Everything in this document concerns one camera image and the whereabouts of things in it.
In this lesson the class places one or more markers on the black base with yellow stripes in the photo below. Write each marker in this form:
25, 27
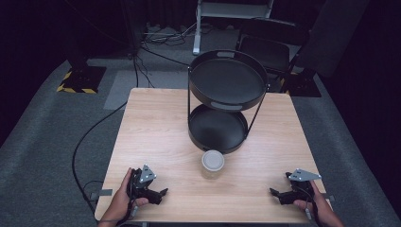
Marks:
82, 80
302, 85

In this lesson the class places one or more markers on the grey table clamp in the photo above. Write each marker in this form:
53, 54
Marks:
329, 198
102, 193

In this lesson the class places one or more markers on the black two-tier round tray rack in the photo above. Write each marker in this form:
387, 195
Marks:
225, 82

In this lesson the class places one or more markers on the black folding chair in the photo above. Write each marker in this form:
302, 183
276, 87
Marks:
268, 47

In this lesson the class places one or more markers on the person's right hand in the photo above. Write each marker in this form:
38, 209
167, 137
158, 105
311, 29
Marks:
321, 208

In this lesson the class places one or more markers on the grey padded panel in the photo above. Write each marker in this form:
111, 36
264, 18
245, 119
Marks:
334, 34

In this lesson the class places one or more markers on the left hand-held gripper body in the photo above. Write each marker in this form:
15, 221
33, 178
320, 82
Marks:
143, 176

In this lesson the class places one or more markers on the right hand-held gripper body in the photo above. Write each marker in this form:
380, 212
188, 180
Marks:
302, 186

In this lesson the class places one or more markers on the person's left hand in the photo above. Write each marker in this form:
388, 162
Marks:
121, 201

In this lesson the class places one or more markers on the black stand pole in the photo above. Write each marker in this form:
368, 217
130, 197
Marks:
132, 25

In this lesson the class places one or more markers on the white metal stand frame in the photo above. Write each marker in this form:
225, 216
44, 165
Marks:
201, 19

